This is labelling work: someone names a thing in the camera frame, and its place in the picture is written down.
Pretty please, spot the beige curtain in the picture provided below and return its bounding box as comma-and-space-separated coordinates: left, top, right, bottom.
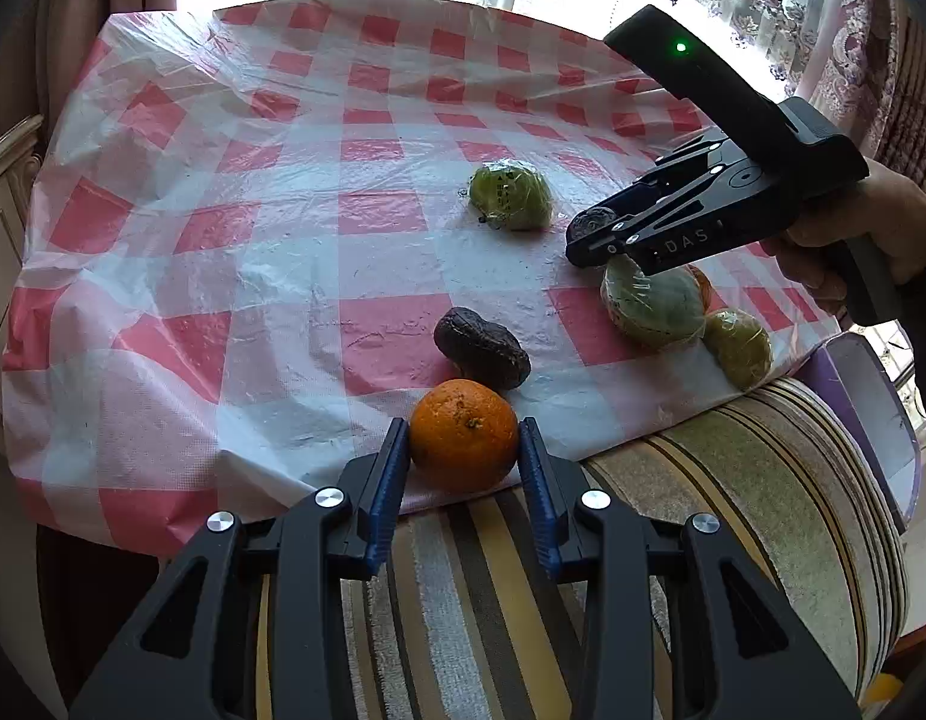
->
0, 0, 184, 160

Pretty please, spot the olive yellow plastic-wrapped fruit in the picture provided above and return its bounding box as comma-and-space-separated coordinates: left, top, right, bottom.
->
701, 307, 776, 393

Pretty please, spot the elongated dark brown wrinkled fruit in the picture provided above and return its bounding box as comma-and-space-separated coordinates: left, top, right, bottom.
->
433, 306, 532, 391

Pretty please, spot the mauve embroidered curtain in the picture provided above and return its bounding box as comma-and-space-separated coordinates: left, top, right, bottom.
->
806, 0, 926, 192

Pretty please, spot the small orange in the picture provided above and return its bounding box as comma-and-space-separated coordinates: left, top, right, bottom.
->
688, 264, 716, 314

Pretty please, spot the yellow object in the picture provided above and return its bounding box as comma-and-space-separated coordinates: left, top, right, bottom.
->
860, 671, 907, 707

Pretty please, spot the person's right hand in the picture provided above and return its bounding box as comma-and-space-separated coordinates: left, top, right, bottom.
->
778, 157, 926, 332

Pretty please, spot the red white checked plastic tablecloth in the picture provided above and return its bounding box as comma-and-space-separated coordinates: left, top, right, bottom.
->
0, 0, 843, 560

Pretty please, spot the white cabinet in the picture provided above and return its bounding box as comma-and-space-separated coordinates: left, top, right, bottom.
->
0, 114, 46, 452

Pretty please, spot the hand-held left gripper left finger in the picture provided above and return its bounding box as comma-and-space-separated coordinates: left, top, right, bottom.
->
69, 416, 412, 720

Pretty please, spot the purple box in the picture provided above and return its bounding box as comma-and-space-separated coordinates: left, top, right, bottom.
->
803, 334, 922, 535

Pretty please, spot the large green plastic-wrapped fruit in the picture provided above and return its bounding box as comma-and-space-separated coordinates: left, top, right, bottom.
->
599, 253, 710, 350

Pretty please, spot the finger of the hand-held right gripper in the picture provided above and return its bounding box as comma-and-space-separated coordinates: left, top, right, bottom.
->
589, 131, 743, 215
566, 190, 728, 271

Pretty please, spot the round dark brown fruit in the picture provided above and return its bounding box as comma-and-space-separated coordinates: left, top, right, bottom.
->
572, 206, 618, 245

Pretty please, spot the large orange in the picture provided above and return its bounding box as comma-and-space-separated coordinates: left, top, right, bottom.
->
408, 379, 521, 488

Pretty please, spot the small green plastic-wrapped fruit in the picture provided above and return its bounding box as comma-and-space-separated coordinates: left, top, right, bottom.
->
467, 157, 555, 233

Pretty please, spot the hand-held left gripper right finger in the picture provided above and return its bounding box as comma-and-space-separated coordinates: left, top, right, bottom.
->
516, 418, 863, 720

